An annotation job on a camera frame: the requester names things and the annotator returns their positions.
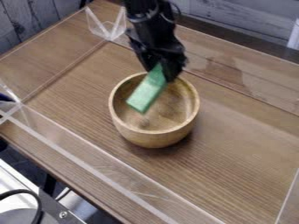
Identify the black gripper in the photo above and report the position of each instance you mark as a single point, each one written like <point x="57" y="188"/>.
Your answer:
<point x="154" y="41"/>

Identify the green rectangular block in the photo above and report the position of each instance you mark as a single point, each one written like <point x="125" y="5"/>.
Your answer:
<point x="149" y="90"/>

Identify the brown wooden bowl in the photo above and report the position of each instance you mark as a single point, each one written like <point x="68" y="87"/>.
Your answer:
<point x="168" y="122"/>

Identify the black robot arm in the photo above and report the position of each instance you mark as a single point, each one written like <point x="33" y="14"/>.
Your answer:
<point x="148" y="4"/>

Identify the clear acrylic front barrier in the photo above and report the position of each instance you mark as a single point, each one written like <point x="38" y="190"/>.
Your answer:
<point x="102" y="178"/>

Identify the white post at right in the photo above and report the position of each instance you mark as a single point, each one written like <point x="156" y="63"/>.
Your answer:
<point x="294" y="38"/>

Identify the grey metal mount plate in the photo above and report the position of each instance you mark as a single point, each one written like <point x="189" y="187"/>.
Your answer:
<point x="23" y="216"/>

